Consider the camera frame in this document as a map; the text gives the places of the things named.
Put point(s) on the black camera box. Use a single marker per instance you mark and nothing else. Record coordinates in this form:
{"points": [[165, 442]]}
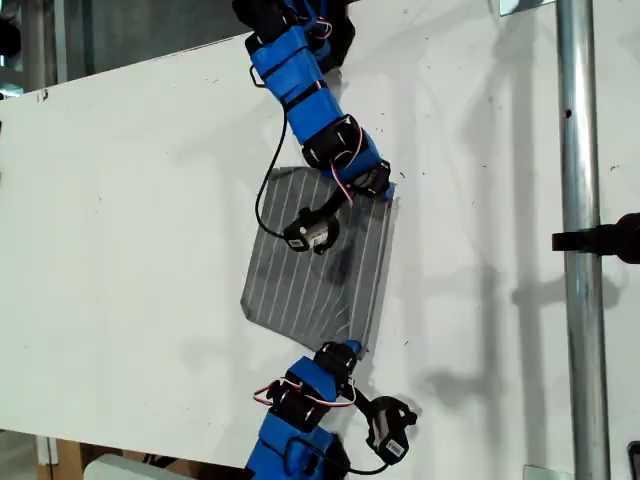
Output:
{"points": [[310, 232], [392, 435]]}

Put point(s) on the white box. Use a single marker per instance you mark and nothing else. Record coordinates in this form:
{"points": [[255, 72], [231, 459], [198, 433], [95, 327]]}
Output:
{"points": [[115, 470]]}

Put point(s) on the grey striped towel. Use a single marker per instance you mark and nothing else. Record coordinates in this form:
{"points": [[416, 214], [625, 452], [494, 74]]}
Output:
{"points": [[300, 290]]}

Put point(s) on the black camera stalk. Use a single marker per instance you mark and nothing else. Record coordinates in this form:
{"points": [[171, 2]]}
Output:
{"points": [[364, 404], [334, 202]]}

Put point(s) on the black clamp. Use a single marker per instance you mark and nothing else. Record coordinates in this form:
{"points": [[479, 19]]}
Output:
{"points": [[610, 240]]}

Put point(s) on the white table bracket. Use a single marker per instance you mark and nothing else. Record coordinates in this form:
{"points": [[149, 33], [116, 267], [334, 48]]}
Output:
{"points": [[46, 450]]}

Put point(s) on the steel post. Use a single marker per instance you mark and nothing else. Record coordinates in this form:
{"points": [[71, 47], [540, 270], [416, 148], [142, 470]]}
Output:
{"points": [[580, 150]]}

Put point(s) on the black round object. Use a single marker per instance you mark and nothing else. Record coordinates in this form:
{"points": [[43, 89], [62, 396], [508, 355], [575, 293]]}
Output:
{"points": [[7, 37]]}

